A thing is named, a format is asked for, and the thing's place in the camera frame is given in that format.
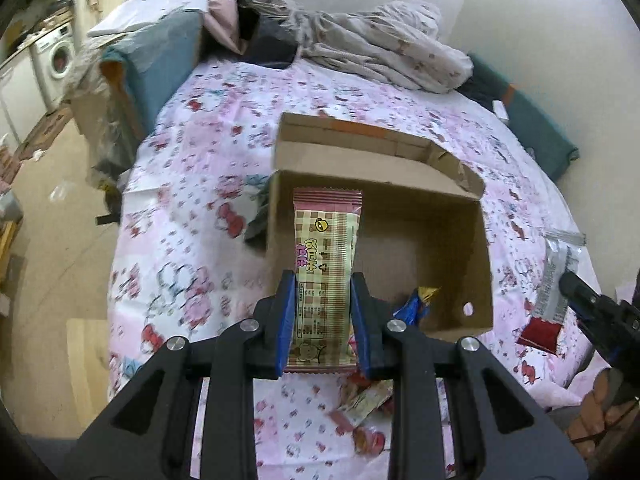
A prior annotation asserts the blue and yellow snack packet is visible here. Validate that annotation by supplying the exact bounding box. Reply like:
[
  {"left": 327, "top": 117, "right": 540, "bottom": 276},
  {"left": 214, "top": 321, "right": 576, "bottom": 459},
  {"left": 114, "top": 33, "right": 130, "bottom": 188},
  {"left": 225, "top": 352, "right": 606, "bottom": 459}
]
[{"left": 392, "top": 285, "right": 442, "bottom": 332}]

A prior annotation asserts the white washing machine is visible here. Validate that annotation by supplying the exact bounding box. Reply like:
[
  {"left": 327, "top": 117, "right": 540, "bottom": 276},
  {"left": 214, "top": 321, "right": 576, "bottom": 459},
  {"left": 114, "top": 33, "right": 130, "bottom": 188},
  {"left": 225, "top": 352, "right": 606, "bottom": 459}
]
[{"left": 30, "top": 27, "right": 78, "bottom": 111}]

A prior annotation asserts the pale printed snack packet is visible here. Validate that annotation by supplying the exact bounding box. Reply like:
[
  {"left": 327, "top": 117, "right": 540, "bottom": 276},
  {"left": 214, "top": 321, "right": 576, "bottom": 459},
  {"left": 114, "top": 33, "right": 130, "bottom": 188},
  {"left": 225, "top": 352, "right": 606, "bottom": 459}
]
[{"left": 327, "top": 379, "right": 395, "bottom": 428}]

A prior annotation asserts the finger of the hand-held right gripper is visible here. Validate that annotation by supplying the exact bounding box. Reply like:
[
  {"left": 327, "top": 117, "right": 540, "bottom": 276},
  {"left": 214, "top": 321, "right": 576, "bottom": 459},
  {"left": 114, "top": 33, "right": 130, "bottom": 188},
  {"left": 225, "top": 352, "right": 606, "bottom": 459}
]
[{"left": 558, "top": 270, "right": 640, "bottom": 391}]

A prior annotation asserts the cardboard box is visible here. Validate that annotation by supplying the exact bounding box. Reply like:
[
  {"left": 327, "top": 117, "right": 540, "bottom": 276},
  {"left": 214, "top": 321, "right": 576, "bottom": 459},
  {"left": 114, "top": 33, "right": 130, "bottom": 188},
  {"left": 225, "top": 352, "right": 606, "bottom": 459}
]
[{"left": 265, "top": 111, "right": 495, "bottom": 341}]

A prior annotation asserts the teal covered box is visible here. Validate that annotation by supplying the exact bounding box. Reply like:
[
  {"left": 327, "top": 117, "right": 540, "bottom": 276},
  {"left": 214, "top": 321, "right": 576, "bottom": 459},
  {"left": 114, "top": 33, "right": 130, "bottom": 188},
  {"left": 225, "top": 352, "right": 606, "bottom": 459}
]
[{"left": 87, "top": 0, "right": 211, "bottom": 141}]

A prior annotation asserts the pink cartoon printed bed sheet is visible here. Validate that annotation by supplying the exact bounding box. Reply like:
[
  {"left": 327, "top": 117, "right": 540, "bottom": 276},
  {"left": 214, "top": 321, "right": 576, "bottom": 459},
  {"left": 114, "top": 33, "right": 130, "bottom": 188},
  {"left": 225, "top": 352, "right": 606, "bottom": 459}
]
[{"left": 107, "top": 53, "right": 608, "bottom": 480}]

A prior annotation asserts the pink cloth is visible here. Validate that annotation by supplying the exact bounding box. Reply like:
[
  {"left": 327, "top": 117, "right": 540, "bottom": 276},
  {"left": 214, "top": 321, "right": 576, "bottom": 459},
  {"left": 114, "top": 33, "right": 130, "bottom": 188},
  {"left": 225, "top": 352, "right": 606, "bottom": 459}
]
[{"left": 202, "top": 0, "right": 251, "bottom": 56}]

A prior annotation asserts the silver and red snack packet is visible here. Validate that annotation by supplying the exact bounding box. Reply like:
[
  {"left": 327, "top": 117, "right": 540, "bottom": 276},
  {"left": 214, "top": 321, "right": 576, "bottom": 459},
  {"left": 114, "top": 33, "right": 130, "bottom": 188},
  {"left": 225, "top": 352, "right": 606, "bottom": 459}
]
[{"left": 516, "top": 229, "right": 586, "bottom": 356}]

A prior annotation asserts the beige floral quilt bundle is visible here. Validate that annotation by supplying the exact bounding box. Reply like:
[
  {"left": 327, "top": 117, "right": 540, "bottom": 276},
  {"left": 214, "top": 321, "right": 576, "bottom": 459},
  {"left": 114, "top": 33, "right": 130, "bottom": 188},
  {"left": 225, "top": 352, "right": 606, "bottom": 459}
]
[{"left": 245, "top": 0, "right": 475, "bottom": 95}]

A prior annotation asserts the person's right hand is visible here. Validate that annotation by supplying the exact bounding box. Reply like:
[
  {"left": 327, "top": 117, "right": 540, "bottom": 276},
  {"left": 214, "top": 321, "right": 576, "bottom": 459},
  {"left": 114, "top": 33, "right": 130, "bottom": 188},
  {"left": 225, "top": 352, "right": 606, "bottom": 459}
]
[{"left": 567, "top": 366, "right": 640, "bottom": 461}]

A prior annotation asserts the pink and red candy packet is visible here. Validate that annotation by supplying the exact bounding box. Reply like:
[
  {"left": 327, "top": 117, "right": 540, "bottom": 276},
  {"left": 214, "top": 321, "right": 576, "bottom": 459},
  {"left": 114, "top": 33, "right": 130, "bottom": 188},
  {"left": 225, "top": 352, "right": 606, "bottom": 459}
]
[{"left": 352, "top": 425, "right": 388, "bottom": 457}]

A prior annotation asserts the pink checkered snack bar packet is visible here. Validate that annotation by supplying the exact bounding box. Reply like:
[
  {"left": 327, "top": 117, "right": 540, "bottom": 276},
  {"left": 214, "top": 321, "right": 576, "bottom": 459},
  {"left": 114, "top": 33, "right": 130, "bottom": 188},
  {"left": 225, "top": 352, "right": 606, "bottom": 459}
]
[{"left": 283, "top": 187, "right": 364, "bottom": 374}]

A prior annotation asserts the teal cushion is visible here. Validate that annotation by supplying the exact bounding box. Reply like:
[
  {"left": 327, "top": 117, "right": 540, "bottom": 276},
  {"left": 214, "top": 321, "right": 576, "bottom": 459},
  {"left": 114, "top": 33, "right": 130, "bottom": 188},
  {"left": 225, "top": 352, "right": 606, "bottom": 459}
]
[{"left": 465, "top": 52, "right": 580, "bottom": 181}]

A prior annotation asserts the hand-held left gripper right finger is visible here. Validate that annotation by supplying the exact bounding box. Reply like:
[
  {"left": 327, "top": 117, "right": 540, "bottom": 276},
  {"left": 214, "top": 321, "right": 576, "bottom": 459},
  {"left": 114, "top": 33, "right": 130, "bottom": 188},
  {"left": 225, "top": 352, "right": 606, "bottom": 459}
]
[{"left": 349, "top": 272, "right": 589, "bottom": 480}]

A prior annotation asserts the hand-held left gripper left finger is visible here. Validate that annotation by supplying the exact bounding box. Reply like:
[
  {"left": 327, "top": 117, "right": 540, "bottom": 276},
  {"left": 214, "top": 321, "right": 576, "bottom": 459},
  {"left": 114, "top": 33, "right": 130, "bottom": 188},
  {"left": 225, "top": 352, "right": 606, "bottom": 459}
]
[{"left": 65, "top": 270, "right": 297, "bottom": 480}]

